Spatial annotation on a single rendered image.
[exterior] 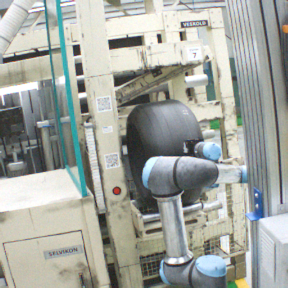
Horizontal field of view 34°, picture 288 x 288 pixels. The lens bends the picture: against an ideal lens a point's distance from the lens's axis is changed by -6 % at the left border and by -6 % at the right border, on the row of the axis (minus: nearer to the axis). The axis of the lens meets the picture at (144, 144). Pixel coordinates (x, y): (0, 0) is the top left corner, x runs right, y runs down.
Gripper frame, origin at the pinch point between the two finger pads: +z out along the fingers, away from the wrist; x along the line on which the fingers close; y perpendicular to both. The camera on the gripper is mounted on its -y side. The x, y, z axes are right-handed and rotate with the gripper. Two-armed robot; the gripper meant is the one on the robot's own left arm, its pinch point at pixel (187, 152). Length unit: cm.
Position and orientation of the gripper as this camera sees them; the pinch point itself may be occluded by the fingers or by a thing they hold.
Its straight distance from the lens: 238.9
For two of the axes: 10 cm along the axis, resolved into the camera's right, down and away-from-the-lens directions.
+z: -2.5, -0.3, 9.7
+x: -9.5, 1.8, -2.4
